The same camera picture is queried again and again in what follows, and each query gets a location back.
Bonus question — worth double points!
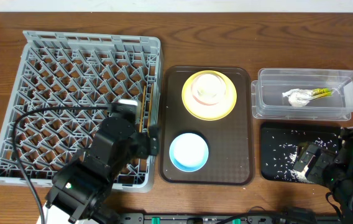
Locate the rice and food scraps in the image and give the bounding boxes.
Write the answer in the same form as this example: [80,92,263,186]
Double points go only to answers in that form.
[265,129,341,184]

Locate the wooden chopstick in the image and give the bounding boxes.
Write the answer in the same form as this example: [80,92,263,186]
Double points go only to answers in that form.
[147,83,154,136]
[139,86,146,133]

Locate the white tissue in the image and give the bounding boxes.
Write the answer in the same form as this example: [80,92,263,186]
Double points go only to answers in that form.
[282,88,313,107]

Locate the green snack wrapper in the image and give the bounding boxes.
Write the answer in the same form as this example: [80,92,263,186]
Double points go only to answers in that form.
[309,88,332,101]

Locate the light blue bowl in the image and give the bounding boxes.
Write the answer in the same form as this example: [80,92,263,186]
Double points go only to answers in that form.
[169,133,209,172]

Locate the yellow plate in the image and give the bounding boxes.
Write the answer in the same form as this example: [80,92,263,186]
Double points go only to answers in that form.
[181,70,237,121]

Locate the white cup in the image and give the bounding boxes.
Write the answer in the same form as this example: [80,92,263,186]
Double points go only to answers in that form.
[196,74,221,98]

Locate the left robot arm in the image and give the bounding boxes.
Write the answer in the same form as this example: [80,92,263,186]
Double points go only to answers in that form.
[45,116,160,223]

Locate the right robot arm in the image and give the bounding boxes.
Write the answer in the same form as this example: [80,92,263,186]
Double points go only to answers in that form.
[293,128,353,223]

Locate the black tray bin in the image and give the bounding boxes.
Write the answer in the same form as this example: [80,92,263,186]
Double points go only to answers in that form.
[259,121,348,184]

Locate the clear plastic bin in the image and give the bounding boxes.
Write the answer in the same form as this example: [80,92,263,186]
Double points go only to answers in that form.
[251,68,353,121]

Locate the brown serving tray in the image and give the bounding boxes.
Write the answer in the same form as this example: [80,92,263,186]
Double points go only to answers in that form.
[159,66,255,185]

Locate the grey plastic dish rack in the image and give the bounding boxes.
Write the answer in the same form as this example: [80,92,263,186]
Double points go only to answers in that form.
[0,30,163,187]

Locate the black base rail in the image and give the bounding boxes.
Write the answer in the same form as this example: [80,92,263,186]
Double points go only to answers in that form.
[119,206,341,224]

